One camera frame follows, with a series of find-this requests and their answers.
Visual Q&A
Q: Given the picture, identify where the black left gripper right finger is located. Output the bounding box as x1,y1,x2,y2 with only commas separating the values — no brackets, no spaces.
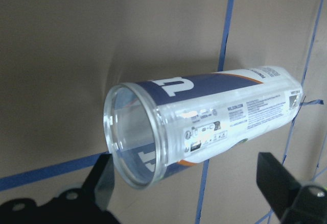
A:
256,152,301,219

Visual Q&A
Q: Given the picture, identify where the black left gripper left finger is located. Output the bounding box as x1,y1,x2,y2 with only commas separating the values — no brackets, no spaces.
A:
82,154,114,210

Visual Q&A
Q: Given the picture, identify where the white blue tennis ball can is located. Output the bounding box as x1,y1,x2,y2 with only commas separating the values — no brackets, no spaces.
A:
103,66,303,189

